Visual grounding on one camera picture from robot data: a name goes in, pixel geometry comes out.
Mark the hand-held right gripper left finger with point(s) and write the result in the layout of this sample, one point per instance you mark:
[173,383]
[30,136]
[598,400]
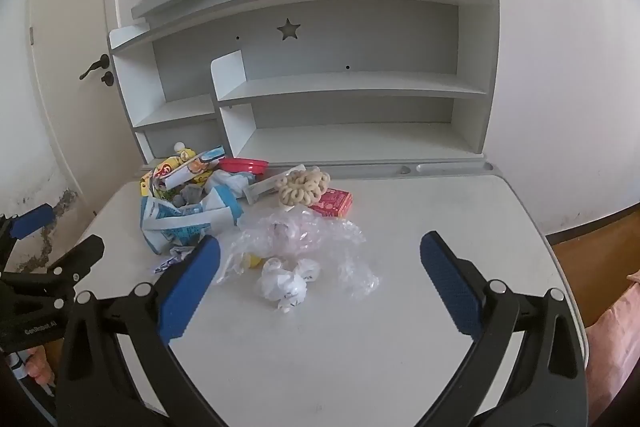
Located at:
[190,292]

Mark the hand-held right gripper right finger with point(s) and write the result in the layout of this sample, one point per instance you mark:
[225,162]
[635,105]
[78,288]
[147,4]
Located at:
[450,287]

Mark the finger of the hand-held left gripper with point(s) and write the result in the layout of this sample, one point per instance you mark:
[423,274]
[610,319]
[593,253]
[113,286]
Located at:
[82,254]
[31,221]

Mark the yellow snack packet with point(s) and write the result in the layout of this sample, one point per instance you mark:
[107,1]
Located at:
[167,169]

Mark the pink printed box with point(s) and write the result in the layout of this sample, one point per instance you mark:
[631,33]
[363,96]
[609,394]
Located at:
[332,203]

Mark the person's left hand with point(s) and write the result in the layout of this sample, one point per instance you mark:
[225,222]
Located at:
[41,364]

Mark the blue and white packet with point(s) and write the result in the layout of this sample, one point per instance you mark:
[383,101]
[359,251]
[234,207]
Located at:
[175,227]

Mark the crumpled white paper ball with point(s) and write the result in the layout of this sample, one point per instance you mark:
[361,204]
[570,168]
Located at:
[307,269]
[280,289]

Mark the grey crumpled wad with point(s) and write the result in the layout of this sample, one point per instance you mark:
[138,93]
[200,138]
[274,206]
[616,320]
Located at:
[189,196]

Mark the pale blue crumpled bag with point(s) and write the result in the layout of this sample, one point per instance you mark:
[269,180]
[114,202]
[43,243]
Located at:
[230,181]

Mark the grey pencil tray ledge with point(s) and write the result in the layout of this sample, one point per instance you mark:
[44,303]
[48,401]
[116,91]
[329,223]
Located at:
[450,168]

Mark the white flat packet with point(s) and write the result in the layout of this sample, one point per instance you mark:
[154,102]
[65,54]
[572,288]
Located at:
[260,189]

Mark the red bowl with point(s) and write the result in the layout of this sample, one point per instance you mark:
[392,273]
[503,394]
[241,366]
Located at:
[242,166]

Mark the clear plastic bag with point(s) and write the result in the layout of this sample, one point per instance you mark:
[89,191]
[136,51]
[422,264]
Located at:
[320,237]

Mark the grey small drawer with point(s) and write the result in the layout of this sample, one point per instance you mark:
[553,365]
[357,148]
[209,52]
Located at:
[167,139]

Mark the bag of beige rings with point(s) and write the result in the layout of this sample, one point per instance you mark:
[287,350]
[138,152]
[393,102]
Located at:
[302,187]

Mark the pink bedding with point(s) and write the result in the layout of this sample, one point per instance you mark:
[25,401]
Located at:
[612,347]

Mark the white door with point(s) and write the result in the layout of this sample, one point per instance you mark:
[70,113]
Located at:
[65,7]

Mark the white desk shelf unit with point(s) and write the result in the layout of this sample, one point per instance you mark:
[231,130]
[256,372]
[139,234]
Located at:
[350,42]

